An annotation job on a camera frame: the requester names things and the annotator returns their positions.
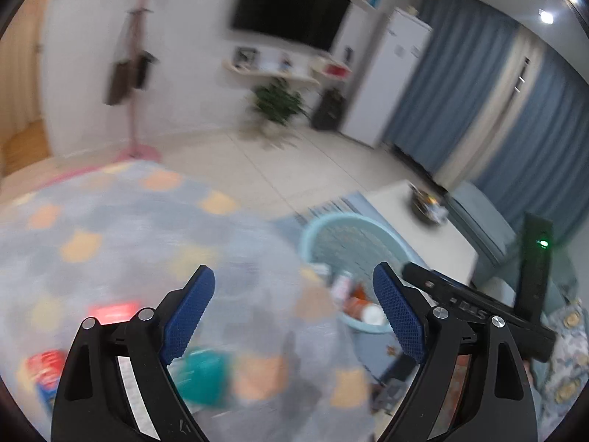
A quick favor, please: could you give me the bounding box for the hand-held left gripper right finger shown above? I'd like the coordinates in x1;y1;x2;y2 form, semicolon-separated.
372;262;539;442

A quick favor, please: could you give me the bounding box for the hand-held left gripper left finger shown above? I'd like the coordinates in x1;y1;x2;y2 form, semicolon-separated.
50;264;217;442

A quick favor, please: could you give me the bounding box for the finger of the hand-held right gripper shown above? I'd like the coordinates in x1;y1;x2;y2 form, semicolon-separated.
402;262;461;307

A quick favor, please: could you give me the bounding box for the orange canister with white cap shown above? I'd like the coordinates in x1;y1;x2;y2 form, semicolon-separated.
343;295;387;327

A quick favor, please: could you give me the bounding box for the pink bottle with white cap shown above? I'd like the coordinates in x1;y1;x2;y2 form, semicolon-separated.
331;271;354;302

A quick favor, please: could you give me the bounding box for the teal round container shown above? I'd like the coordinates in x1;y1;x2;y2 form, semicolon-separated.
177;350;231;406

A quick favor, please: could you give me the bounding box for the light blue plastic basket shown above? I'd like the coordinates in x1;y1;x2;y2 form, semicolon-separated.
299;214;410;334

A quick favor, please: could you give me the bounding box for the white coffee table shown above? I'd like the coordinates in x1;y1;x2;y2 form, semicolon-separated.
363;179;479;286

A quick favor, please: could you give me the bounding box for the dark bowl with items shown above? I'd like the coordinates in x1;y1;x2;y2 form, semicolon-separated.
409;183;449;225

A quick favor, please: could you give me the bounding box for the teal fabric sofa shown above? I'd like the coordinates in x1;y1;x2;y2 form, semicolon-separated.
444;179;589;378

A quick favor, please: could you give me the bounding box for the red flat item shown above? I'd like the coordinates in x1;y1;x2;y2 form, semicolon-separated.
92;304;139;320

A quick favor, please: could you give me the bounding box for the patterned grey tablecloth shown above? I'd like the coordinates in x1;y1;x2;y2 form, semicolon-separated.
0;161;373;442

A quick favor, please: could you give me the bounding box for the patterned blanket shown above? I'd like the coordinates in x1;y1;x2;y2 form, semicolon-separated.
529;299;589;434

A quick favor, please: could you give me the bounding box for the blue curtain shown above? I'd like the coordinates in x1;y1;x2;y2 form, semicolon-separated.
382;0;521;171
474;50;589;245

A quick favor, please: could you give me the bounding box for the red snack packet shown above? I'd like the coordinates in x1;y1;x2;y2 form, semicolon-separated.
25;350;67;413

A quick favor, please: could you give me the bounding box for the pink coat rack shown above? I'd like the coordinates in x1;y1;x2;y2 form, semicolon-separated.
110;0;162;162

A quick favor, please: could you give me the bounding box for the white refrigerator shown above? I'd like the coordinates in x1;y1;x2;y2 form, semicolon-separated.
343;7;433;148

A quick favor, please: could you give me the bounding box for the potted green plant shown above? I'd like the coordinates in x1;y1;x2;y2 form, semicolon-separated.
246;78;309;136

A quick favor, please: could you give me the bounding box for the red and white shelf box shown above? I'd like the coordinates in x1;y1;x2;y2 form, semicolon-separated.
317;57;353;77

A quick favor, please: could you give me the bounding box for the brown hanging bag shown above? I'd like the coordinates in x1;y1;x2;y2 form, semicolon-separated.
103;28;134;106

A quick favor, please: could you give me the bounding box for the black hanging bag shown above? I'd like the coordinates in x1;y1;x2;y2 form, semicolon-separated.
135;50;157;89

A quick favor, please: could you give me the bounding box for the white floating shelf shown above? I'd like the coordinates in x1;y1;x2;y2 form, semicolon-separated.
223;57;320;84

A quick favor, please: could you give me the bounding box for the white door frame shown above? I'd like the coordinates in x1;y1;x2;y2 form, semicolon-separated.
0;0;51;176

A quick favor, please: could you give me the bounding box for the black wall television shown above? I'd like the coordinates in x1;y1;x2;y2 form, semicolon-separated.
230;0;353;53

